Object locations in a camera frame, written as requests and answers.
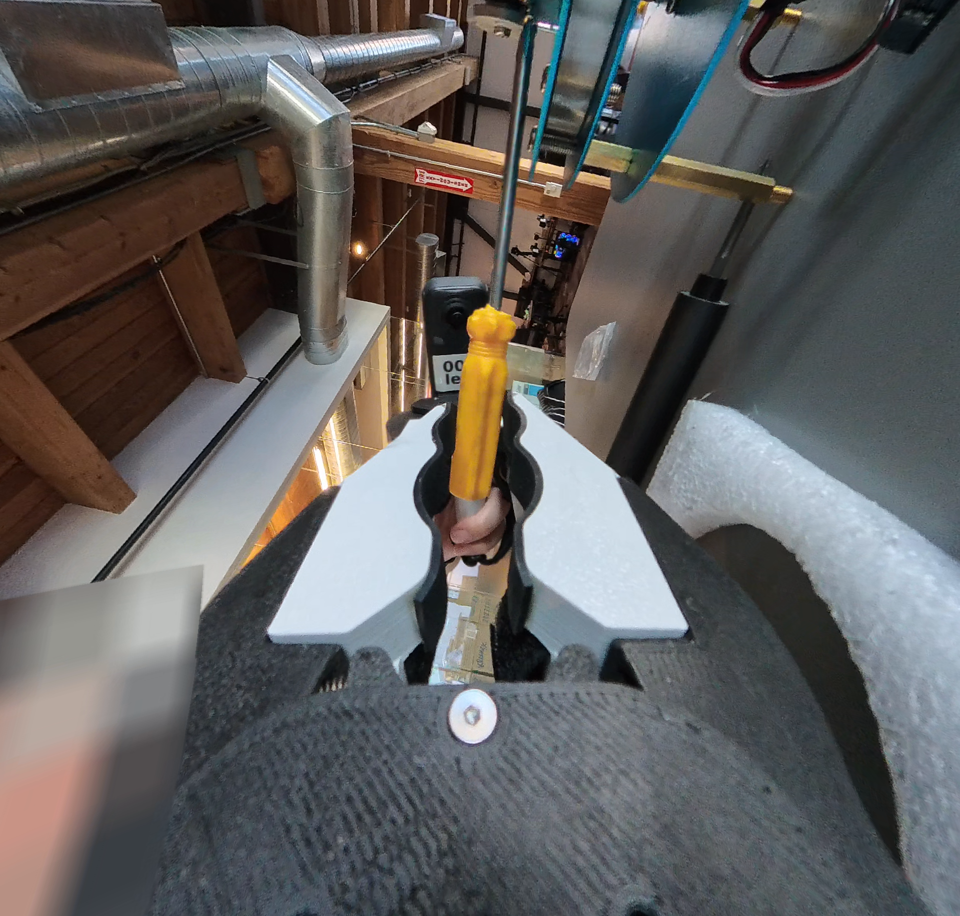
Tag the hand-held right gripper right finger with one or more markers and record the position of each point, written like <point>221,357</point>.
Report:
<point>600,556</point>

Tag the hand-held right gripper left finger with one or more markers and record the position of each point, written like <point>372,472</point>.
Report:
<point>352,556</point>

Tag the white foam block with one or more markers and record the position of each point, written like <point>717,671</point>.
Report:
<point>787,466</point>

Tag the blue robot arm base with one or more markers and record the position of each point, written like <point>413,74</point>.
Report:
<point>652,46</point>

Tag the person's left hand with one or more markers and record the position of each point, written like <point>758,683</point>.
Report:
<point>480,528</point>

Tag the red white arrow sign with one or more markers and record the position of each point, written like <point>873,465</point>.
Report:
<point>442,180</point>

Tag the black screwdriver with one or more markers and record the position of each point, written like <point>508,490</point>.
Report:
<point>667,376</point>

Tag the upright silver duct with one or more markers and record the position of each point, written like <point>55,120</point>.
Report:
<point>427,256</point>

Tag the silver ventilation duct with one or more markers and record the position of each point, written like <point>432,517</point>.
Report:
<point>112,106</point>

